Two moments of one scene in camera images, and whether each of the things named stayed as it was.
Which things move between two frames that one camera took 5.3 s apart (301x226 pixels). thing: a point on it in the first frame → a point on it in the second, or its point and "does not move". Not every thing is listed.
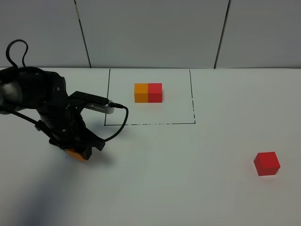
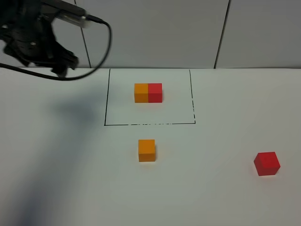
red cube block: (266, 163) does not move
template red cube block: (154, 92) does not move
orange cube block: (71, 152) → (146, 150)
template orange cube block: (141, 92) does not move
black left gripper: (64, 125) → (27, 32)
